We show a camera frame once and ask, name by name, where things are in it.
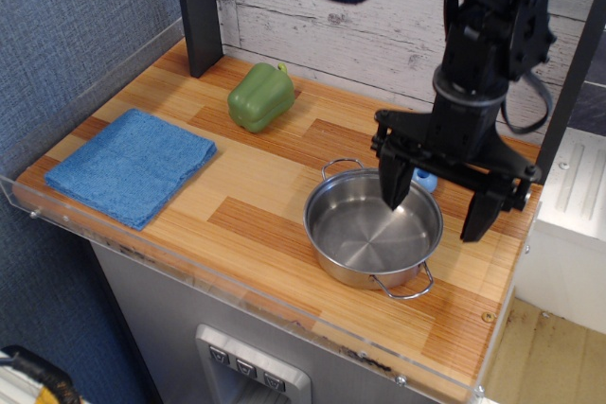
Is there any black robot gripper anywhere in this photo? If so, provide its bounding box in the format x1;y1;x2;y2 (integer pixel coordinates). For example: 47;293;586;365
372;93;541;242

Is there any stainless steel pot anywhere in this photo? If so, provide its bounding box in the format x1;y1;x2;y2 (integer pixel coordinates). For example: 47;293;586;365
303;158;444;301

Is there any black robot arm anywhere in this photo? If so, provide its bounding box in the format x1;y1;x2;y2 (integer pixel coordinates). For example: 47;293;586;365
373;0;556;242

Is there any blue grey toy scoop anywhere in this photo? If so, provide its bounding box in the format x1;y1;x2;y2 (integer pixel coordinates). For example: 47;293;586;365
413;167;438;194

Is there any white side cabinet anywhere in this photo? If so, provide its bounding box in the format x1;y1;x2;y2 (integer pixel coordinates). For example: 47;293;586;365
514;128;605;333

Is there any green toy bell pepper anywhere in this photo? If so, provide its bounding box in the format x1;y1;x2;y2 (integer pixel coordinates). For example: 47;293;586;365
227;62;295;133

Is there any silver dispenser button panel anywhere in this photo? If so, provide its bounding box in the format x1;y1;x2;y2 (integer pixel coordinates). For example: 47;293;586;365
195;324;312;403

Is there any silver toy fridge cabinet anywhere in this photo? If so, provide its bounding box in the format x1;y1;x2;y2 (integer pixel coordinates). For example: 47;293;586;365
93;244;431;403

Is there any folded blue cloth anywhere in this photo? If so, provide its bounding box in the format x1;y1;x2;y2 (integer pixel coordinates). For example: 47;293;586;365
45;109;217;231

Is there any clear acrylic table guard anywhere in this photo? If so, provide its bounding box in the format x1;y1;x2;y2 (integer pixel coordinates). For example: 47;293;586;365
1;24;538;403

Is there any black yellow bag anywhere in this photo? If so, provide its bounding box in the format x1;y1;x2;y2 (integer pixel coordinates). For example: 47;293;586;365
1;345;82;403

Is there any dark right shelf post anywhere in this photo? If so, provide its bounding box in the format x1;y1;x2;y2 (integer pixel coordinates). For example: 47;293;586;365
536;0;605;184

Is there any dark shelf post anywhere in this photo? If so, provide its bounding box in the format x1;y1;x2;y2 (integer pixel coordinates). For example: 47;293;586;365
179;0;223;78
536;0;605;184

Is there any dark left shelf post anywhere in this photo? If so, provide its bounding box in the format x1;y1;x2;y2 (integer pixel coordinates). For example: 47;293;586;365
179;0;223;78

